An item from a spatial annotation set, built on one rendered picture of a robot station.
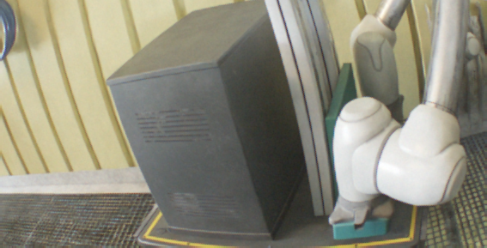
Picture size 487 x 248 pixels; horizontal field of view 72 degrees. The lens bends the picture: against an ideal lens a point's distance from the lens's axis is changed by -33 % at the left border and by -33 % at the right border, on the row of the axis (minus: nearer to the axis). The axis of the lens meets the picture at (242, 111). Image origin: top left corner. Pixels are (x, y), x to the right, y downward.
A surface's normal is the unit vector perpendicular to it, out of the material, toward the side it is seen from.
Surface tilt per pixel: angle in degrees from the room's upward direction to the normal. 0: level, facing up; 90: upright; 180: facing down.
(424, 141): 45
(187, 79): 90
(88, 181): 90
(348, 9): 86
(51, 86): 90
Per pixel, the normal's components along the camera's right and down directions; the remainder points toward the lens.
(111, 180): -0.15, 0.46
